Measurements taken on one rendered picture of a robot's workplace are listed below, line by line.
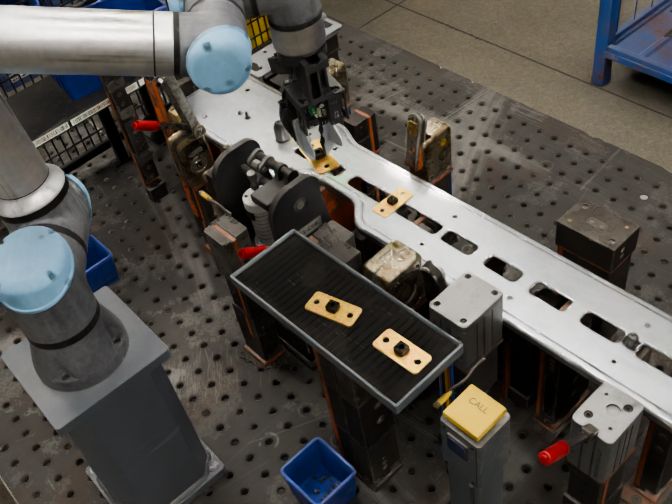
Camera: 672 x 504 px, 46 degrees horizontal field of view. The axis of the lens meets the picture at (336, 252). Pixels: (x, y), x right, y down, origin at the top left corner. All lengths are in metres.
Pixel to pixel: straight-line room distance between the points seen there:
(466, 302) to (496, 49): 2.68
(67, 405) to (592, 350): 0.83
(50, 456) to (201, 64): 1.06
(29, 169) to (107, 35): 0.35
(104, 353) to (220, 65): 0.54
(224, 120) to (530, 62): 2.11
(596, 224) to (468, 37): 2.54
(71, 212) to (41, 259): 0.13
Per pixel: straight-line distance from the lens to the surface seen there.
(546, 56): 3.79
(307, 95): 1.14
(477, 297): 1.26
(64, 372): 1.31
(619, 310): 1.40
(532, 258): 1.47
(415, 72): 2.47
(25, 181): 1.24
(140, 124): 1.70
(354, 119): 1.82
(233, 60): 0.94
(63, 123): 2.02
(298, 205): 1.40
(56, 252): 1.19
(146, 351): 1.31
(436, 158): 1.69
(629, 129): 3.39
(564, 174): 2.10
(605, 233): 1.48
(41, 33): 0.96
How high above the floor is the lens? 2.07
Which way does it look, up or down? 46 degrees down
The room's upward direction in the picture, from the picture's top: 11 degrees counter-clockwise
